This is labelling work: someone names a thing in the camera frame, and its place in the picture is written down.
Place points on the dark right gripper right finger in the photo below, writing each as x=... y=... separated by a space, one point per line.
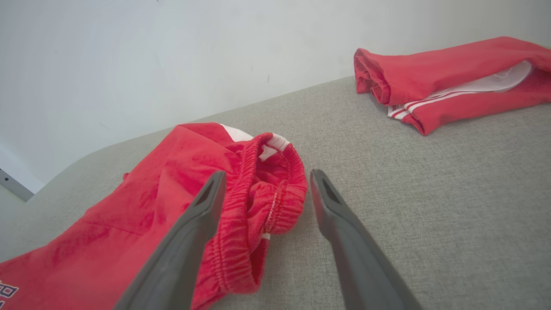
x=361 y=267

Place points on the red shorts with white stripes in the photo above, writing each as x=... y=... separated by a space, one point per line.
x=129 y=215

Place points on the red Bulls 23 jersey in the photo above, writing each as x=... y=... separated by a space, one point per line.
x=430 y=69

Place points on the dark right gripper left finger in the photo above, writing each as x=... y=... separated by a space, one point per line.
x=181 y=258

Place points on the grey fabric sofa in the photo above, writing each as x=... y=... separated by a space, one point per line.
x=430 y=193

